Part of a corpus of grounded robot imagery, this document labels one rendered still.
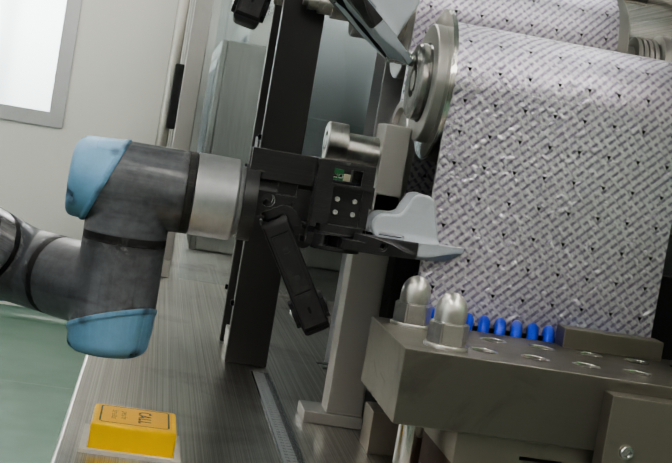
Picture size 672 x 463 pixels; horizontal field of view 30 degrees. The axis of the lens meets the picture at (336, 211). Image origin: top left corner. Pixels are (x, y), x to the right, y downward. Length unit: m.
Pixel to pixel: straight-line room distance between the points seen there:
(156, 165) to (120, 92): 5.60
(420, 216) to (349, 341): 0.17
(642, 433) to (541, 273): 0.24
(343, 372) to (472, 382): 0.29
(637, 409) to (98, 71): 5.84
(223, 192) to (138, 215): 0.08
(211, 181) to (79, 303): 0.16
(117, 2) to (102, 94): 0.49
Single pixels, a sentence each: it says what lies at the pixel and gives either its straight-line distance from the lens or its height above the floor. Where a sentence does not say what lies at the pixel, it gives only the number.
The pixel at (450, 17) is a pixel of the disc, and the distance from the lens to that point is 1.21.
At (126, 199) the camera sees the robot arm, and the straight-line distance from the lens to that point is 1.11.
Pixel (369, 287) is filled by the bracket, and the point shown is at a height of 1.04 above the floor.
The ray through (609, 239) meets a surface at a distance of 1.22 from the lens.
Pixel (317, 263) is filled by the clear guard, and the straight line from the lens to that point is 2.21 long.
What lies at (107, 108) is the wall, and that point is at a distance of 6.71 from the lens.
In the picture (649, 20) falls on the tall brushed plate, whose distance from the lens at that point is 1.64.
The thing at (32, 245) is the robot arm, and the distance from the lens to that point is 1.20.
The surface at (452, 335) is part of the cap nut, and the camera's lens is 1.01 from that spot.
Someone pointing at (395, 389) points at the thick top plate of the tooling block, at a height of 0.99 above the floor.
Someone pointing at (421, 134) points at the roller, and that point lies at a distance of 1.20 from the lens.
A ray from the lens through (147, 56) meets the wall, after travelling 6.71.
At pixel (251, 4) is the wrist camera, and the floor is 1.29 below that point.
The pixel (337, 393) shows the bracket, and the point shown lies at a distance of 1.26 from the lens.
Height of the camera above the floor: 1.18
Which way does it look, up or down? 3 degrees down
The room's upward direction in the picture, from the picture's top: 10 degrees clockwise
